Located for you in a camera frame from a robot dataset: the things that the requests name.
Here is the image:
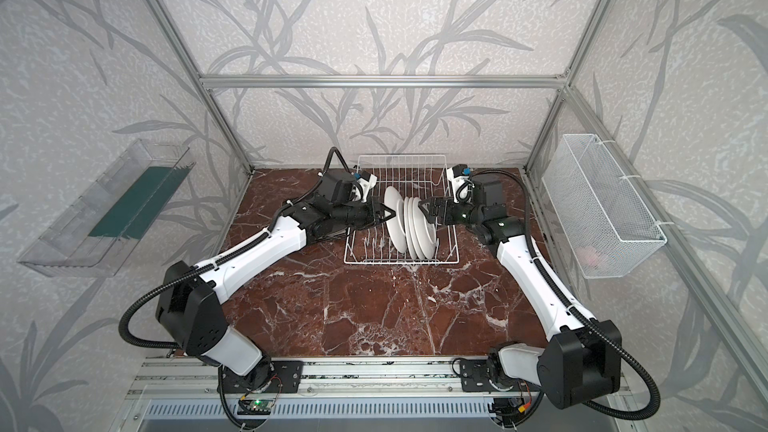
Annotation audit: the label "white round plate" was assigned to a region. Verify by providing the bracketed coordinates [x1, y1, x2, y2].
[410, 197, 427, 260]
[418, 204, 437, 260]
[403, 197, 418, 261]
[384, 186, 407, 254]

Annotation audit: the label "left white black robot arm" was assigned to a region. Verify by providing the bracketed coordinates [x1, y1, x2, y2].
[156, 169, 398, 377]

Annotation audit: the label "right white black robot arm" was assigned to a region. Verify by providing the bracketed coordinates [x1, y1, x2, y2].
[420, 165, 621, 409]

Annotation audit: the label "green led circuit board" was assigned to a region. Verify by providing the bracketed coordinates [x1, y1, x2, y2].
[237, 397, 275, 416]

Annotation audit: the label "white wire dish rack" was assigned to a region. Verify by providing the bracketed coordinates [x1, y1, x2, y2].
[344, 154, 459, 266]

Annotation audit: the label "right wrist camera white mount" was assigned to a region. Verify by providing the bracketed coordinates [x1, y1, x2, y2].
[446, 164, 471, 203]

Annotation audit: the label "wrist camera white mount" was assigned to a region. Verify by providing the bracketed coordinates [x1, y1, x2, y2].
[352, 171, 378, 203]
[446, 164, 471, 203]

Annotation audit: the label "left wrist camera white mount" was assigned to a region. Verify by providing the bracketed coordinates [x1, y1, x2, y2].
[352, 171, 378, 203]

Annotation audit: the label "left black corrugated cable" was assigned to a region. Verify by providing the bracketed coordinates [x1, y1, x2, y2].
[117, 146, 355, 430]

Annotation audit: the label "black corrugated cable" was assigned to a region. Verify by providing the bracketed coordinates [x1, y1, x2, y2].
[117, 146, 355, 430]
[458, 169, 662, 427]

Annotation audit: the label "aluminium frame crossbar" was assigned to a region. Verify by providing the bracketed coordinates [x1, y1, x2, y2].
[197, 75, 566, 89]

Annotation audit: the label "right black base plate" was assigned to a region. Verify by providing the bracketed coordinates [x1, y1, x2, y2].
[451, 357, 540, 395]

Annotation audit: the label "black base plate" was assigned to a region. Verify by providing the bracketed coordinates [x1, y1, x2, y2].
[217, 359, 304, 395]
[451, 357, 540, 395]

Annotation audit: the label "white mesh wall basket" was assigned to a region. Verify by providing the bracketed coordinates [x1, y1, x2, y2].
[542, 134, 667, 279]

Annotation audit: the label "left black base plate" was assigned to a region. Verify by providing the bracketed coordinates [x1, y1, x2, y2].
[217, 359, 304, 395]

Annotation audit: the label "right base connector wires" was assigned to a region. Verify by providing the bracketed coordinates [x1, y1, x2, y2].
[488, 395, 538, 427]

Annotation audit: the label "clear plastic wall shelf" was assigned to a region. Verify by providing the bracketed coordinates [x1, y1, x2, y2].
[18, 139, 195, 278]

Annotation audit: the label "aluminium front rail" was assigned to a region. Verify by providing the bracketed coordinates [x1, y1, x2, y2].
[122, 355, 631, 401]

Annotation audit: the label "right black corrugated cable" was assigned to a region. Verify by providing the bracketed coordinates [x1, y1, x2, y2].
[458, 169, 662, 427]

